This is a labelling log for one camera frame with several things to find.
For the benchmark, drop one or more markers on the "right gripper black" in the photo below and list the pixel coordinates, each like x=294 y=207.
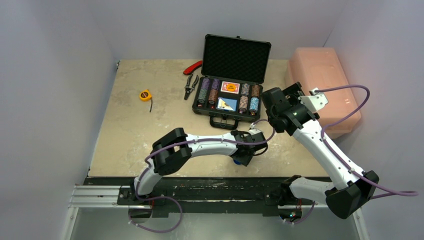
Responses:
x=294 y=88

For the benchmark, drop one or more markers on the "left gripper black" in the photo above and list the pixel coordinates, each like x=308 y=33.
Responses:
x=244 y=160

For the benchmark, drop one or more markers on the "black poker set case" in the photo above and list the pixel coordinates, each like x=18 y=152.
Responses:
x=237 y=60

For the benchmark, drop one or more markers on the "brown poker chip stack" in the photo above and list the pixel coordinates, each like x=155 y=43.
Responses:
x=255 y=91

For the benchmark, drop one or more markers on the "orange big blind button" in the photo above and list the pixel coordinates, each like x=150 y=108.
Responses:
x=231 y=87

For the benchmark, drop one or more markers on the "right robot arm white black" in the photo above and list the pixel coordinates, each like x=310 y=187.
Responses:
x=350 y=187

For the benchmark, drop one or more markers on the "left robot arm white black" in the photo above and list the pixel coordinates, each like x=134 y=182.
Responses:
x=171 y=152

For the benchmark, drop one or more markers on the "light blue chip stack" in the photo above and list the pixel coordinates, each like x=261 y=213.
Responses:
x=254 y=105

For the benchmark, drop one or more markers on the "tan chip stack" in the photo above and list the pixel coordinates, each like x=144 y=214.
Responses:
x=244 y=97

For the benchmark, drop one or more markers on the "pink plastic storage box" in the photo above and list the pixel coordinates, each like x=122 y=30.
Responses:
x=319 y=67

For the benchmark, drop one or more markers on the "blue card deck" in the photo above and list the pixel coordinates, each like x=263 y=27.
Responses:
x=227 y=104

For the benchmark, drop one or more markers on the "red card deck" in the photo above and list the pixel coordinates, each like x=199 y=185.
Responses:
x=223 y=87

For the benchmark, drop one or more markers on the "orange purple chip stack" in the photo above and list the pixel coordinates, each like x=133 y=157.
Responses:
x=213 y=94

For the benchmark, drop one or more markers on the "green purple chip stack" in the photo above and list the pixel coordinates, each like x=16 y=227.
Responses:
x=203 y=90

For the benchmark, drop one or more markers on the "black pliers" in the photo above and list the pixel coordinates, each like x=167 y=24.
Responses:
x=190 y=87

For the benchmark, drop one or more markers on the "yellow tape measure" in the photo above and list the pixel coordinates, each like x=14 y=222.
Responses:
x=146 y=96

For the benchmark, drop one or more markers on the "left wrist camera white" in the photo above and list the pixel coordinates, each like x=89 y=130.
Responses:
x=255 y=127

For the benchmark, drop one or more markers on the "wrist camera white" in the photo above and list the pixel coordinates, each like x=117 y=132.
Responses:
x=315 y=101
x=255 y=127

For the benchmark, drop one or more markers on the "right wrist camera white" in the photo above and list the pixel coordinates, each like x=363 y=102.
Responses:
x=315 y=101

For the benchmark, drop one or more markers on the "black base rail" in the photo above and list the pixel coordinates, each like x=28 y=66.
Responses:
x=190 y=195

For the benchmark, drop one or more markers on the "red handled knife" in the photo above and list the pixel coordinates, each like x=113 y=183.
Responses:
x=189 y=70

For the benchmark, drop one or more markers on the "aluminium frame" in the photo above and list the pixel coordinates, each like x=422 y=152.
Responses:
x=107 y=196

